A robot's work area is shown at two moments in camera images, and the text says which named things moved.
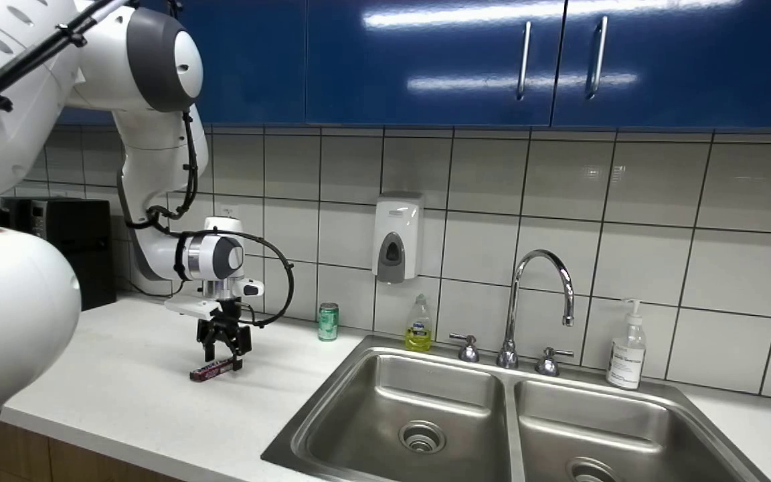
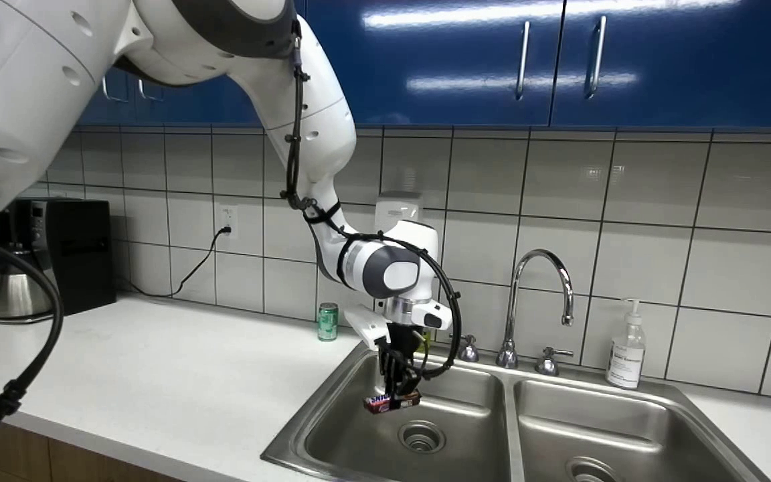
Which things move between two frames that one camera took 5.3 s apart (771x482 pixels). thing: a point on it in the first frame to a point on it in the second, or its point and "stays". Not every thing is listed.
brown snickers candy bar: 213,370 to 379,402
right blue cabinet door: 686,66 stays
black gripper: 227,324 to 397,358
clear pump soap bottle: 628,354 stays
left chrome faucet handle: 466,348 stays
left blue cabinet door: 370,62 stays
